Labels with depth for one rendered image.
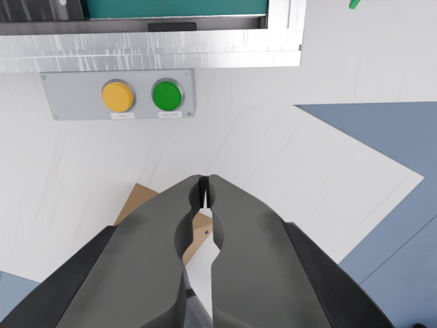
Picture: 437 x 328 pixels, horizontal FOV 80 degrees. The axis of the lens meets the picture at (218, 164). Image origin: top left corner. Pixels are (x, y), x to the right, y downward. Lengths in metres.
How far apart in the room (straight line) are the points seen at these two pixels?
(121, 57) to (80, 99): 0.09
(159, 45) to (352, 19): 0.31
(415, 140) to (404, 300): 1.41
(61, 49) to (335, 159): 0.50
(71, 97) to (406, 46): 0.54
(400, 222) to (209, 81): 1.80
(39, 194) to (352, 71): 0.67
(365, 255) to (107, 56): 2.05
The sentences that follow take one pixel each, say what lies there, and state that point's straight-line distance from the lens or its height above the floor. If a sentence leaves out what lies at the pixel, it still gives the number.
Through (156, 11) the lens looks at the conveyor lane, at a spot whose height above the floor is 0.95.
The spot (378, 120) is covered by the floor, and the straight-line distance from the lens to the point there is 1.64.
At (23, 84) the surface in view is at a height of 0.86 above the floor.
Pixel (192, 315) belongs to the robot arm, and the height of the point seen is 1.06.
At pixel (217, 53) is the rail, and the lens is 0.38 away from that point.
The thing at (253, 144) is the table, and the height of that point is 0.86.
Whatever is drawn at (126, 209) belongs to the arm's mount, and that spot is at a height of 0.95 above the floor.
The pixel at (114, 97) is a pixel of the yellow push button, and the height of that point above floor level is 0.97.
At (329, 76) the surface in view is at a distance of 0.52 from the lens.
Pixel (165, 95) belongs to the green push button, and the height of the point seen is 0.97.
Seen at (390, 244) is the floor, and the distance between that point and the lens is 2.21.
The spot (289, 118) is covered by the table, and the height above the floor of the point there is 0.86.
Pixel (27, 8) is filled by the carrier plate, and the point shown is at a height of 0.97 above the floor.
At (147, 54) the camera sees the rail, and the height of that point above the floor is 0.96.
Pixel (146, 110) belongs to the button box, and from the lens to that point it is 0.40.
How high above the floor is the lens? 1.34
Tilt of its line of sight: 63 degrees down
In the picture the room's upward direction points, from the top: 179 degrees clockwise
